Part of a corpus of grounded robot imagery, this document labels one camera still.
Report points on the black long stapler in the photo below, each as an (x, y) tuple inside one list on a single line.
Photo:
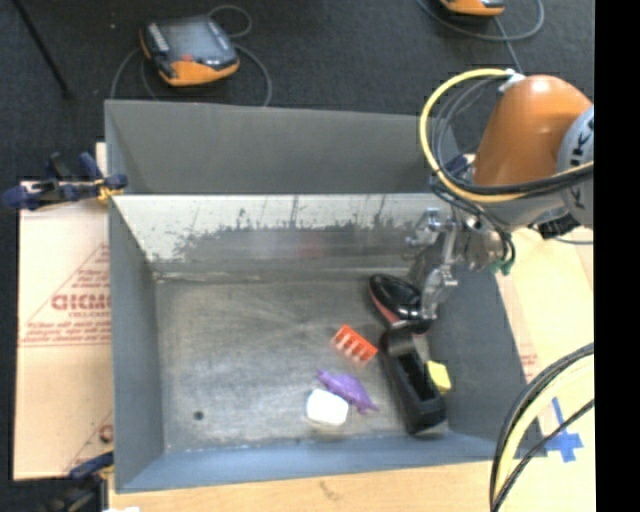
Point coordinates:
[(417, 395)]

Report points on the black cylinder on white bracket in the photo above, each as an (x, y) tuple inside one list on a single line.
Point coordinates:
[(553, 229)]

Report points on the orange ribbed plastic piece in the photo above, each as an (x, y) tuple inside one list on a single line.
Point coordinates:
[(354, 346)]

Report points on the yellow sponge block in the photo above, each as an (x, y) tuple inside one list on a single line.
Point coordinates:
[(438, 376)]

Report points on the purple toy dinosaur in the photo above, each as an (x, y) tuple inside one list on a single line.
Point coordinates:
[(347, 386)]

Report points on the white rounded block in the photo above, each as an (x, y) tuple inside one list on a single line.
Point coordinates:
[(326, 408)]

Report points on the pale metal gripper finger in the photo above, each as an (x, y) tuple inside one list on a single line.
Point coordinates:
[(431, 223), (439, 287)]

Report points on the grey metal bin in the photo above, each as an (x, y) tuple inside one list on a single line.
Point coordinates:
[(240, 350)]

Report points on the brown cardboard board, red print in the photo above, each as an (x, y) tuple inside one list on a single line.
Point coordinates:
[(60, 380)]

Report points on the black and red oval object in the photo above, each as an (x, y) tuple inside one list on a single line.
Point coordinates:
[(395, 295)]

